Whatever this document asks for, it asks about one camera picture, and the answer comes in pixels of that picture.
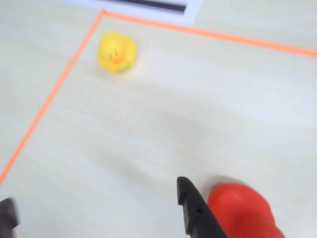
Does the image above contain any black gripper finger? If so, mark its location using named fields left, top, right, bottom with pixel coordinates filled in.
left=0, top=196, right=21, bottom=238
left=176, top=176, right=229, bottom=238

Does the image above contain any yellow rubber duck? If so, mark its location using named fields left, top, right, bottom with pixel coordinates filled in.
left=96, top=30, right=138, bottom=75

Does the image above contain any red rubber duck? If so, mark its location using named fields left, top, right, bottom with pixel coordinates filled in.
left=206, top=181, right=286, bottom=238

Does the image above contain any orange tape strip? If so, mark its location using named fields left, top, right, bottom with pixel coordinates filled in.
left=102, top=9, right=317, bottom=60
left=0, top=9, right=107, bottom=186

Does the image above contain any white paper with black bar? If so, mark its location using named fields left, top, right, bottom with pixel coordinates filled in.
left=59, top=0, right=203, bottom=26

